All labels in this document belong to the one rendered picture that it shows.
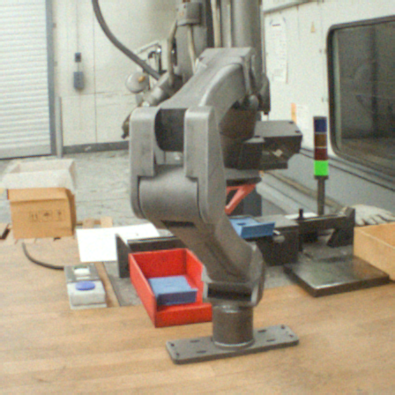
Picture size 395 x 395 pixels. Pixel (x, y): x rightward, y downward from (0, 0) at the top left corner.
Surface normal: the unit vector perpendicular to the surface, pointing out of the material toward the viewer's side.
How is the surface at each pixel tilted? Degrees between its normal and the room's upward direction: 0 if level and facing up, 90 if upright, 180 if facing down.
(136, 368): 0
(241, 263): 87
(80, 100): 90
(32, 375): 0
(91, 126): 90
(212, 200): 90
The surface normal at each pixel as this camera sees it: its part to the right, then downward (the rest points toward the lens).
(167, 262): 0.26, 0.19
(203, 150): -0.34, 0.10
